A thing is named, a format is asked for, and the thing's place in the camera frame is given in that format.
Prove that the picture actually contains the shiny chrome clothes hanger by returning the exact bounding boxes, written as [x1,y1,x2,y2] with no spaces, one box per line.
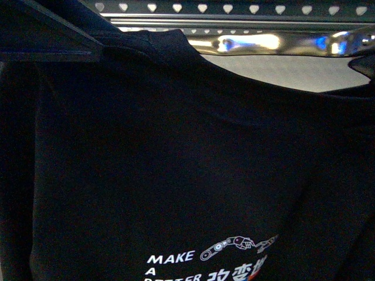
[187,26,374,58]

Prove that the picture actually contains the grey metal clothes rack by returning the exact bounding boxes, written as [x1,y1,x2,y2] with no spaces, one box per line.
[83,1,374,35]

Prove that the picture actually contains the black printed t-shirt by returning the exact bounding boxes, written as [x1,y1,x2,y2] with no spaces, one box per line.
[0,0,375,281]

